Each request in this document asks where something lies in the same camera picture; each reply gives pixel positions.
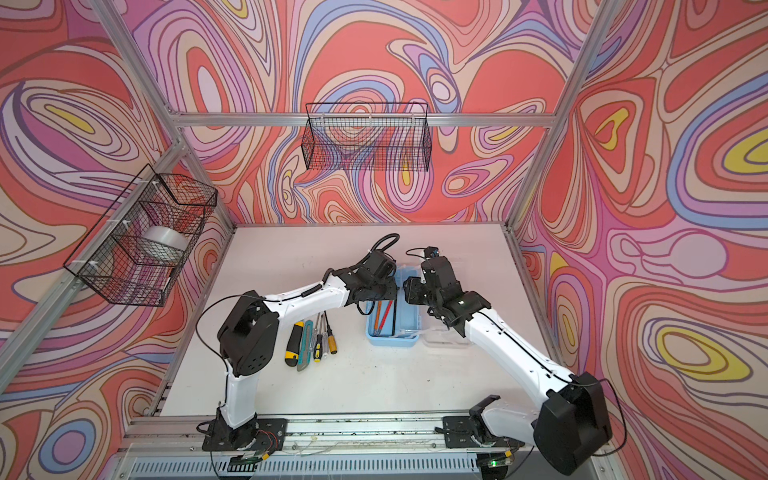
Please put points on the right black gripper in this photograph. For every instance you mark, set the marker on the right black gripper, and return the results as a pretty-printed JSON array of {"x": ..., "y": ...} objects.
[{"x": 412, "y": 290}]

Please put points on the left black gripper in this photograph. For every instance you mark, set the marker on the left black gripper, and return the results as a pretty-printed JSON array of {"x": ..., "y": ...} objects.
[{"x": 392, "y": 288}]

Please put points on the orange handled hex key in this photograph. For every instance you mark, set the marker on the orange handled hex key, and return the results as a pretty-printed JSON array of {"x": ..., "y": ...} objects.
[{"x": 377, "y": 317}]

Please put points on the blue plastic tool box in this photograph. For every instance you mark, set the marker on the blue plastic tool box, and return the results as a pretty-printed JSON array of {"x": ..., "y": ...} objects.
[{"x": 408, "y": 325}]

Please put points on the yellow black utility knife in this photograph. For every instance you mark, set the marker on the yellow black utility knife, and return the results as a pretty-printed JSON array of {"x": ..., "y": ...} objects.
[{"x": 293, "y": 346}]

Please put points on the black hex key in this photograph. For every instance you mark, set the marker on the black hex key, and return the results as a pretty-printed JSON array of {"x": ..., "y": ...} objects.
[{"x": 394, "y": 318}]

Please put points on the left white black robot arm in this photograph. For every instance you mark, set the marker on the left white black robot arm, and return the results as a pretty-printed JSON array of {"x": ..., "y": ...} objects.
[{"x": 248, "y": 336}]

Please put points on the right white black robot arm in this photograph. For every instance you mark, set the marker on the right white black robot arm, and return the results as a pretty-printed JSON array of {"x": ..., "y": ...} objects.
[{"x": 570, "y": 420}]

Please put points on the black yellow screwdriver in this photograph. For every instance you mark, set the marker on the black yellow screwdriver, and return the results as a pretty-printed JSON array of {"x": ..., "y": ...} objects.
[{"x": 319, "y": 342}]

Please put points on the teal utility knife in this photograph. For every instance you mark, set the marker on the teal utility knife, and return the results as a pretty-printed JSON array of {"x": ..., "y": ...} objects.
[{"x": 306, "y": 346}]

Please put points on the silver tape roll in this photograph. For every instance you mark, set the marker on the silver tape roll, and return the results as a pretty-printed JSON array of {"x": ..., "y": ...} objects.
[{"x": 167, "y": 237}]

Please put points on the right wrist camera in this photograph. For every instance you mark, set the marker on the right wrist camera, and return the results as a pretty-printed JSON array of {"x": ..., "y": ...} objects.
[{"x": 430, "y": 252}]

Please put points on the orange handled screwdriver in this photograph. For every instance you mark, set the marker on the orange handled screwdriver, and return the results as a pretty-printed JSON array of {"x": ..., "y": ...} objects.
[{"x": 330, "y": 338}]

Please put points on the clear handled tester screwdriver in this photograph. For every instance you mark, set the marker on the clear handled tester screwdriver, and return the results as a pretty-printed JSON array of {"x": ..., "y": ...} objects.
[{"x": 324, "y": 339}]

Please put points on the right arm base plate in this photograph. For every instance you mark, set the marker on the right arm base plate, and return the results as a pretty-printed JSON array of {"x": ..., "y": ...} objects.
[{"x": 474, "y": 433}]

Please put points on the black wire basket back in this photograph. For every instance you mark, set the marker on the black wire basket back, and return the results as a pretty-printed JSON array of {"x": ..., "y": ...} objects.
[{"x": 367, "y": 136}]

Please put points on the black wire basket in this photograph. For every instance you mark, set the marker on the black wire basket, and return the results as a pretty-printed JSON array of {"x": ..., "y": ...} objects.
[
  {"x": 367, "y": 136},
  {"x": 123, "y": 268}
]

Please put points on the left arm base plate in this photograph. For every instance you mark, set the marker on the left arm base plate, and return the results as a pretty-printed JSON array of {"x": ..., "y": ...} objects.
[{"x": 243, "y": 435}]

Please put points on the black wire basket left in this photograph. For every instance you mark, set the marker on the black wire basket left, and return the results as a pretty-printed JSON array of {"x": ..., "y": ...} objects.
[{"x": 123, "y": 268}]

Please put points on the aluminium front rail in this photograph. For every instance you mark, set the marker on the aluminium front rail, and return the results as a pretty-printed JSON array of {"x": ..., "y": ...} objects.
[{"x": 382, "y": 445}]

